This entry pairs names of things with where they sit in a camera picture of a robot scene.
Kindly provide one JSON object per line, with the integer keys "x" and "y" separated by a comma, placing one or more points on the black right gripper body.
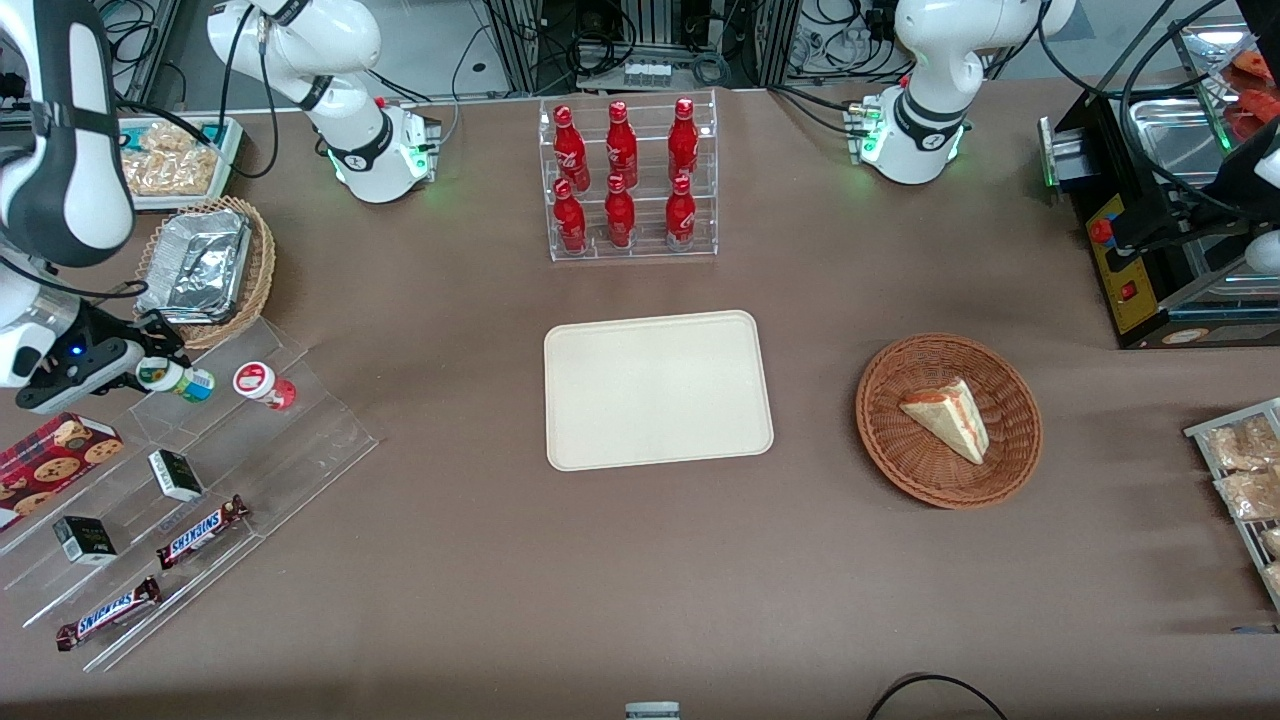
{"x": 103, "y": 346}

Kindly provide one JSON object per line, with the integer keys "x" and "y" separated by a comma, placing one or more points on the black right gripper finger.
{"x": 170, "y": 352}
{"x": 160, "y": 326}

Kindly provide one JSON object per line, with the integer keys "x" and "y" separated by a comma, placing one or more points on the green gum jar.
{"x": 180, "y": 381}

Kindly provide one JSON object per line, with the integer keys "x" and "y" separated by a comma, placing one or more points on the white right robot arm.
{"x": 85, "y": 130}

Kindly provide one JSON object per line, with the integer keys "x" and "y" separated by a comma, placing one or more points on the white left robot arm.
{"x": 920, "y": 130}

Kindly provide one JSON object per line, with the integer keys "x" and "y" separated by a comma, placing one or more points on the aluminium foil tray stack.
{"x": 200, "y": 260}

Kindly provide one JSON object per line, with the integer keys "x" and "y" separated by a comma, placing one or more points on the red gum jar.
{"x": 258, "y": 382}

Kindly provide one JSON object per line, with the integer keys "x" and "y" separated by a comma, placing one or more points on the beige plastic tray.
{"x": 660, "y": 390}

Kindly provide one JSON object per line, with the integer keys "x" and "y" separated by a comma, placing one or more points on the shiny steel tray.
{"x": 1170, "y": 140}

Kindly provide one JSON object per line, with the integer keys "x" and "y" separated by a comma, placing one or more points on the light wicker basket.
{"x": 262, "y": 260}

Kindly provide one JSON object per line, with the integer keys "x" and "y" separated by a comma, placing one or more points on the small black box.
{"x": 85, "y": 541}
{"x": 176, "y": 476}

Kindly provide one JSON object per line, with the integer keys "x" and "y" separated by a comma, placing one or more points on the red cookie box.
{"x": 50, "y": 465}

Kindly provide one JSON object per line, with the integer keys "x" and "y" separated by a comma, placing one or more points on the clear bag of snacks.
{"x": 170, "y": 137}
{"x": 165, "y": 172}

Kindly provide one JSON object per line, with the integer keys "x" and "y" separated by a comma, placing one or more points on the clear acrylic tiered stand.
{"x": 320, "y": 440}

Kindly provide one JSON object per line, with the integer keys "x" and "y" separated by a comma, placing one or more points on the white snack bin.
{"x": 232, "y": 165}

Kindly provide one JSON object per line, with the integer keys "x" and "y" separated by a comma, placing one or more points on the Snickers chocolate bar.
{"x": 200, "y": 532}
{"x": 108, "y": 613}

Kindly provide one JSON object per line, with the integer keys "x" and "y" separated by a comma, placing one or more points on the teal snack packet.
{"x": 212, "y": 137}

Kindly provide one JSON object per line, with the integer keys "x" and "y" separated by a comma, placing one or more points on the red cola bottle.
{"x": 681, "y": 215}
{"x": 570, "y": 150}
{"x": 683, "y": 140}
{"x": 570, "y": 220}
{"x": 620, "y": 218}
{"x": 621, "y": 145}

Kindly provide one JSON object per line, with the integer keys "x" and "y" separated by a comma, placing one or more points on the clear acrylic bottle rack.
{"x": 645, "y": 255}

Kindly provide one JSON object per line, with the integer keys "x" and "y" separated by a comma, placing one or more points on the white power strip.
{"x": 647, "y": 73}

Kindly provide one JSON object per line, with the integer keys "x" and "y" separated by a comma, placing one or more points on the metal equipment rack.
{"x": 640, "y": 20}

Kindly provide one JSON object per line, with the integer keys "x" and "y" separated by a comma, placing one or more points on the small grey box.
{"x": 652, "y": 712}

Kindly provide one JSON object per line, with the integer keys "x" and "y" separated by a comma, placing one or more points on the brown round wicker basket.
{"x": 900, "y": 460}

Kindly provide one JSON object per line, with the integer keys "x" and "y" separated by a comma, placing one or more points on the triangular sandwich wedge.
{"x": 950, "y": 420}

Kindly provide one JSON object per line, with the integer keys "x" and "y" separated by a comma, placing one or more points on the black machine with yellow panel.
{"x": 1130, "y": 270}

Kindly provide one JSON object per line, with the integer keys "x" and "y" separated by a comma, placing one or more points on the grey snack rack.
{"x": 1200, "y": 432}

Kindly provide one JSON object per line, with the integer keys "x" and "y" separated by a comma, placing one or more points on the clear snack packet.
{"x": 1250, "y": 495}
{"x": 1274, "y": 580}
{"x": 1272, "y": 542}
{"x": 1240, "y": 445}

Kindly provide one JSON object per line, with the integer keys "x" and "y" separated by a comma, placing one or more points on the clear container with red food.
{"x": 1255, "y": 100}

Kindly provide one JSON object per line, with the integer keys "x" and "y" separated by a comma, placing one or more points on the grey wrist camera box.
{"x": 85, "y": 380}

